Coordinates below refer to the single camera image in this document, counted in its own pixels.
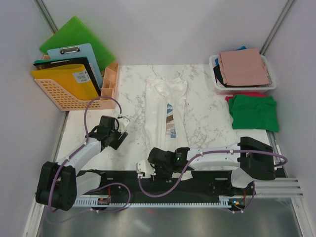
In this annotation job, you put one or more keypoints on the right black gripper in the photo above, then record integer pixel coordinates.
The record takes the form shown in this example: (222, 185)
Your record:
(161, 178)

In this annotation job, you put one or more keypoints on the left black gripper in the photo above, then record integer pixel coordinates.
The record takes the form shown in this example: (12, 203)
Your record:
(120, 138)

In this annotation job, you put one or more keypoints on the white printed t shirt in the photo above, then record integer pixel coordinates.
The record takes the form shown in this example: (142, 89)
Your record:
(165, 102)

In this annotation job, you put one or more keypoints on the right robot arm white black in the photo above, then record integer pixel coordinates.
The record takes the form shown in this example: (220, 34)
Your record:
(247, 160)

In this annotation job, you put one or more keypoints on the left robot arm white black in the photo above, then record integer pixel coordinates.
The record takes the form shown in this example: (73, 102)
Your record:
(60, 183)

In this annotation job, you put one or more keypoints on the peach compartment organizer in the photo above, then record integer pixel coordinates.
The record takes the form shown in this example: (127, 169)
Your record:
(110, 86)

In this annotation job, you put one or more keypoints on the orange mesh file holder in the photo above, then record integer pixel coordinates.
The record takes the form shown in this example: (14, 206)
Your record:
(64, 100)

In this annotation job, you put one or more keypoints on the yellow folder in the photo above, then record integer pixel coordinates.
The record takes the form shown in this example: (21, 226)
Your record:
(74, 78)

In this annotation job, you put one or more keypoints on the light blue clipboard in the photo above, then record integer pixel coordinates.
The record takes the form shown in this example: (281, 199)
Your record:
(75, 51)

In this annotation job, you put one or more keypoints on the red t shirt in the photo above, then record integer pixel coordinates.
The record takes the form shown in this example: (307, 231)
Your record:
(251, 94)

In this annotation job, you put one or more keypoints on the black folder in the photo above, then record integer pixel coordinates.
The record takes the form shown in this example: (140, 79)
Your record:
(45, 64)

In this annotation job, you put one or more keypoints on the green t shirt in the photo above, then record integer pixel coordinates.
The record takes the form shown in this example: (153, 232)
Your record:
(254, 113)

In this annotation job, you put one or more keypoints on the black garment in basket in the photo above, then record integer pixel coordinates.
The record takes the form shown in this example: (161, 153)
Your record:
(218, 75)

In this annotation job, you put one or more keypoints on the green plastic board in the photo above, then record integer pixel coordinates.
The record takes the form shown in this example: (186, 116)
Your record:
(75, 32)

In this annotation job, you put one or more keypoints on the white laundry basket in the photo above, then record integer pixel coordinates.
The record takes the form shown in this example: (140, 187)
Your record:
(221, 90)

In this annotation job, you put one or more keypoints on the pink folded t shirt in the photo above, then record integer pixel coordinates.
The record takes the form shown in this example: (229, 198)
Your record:
(242, 68)

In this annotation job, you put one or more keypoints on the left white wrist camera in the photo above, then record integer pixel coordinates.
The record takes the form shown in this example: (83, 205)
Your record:
(123, 123)

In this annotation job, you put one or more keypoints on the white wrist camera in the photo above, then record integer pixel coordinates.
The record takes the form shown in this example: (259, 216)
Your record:
(145, 170)
(123, 123)

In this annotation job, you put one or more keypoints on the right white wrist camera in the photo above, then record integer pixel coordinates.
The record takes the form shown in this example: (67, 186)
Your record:
(145, 170)

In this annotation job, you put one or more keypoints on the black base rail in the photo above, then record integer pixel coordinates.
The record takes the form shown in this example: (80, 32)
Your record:
(205, 186)

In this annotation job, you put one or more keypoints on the white cable duct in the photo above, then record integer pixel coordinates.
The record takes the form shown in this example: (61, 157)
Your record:
(95, 201)

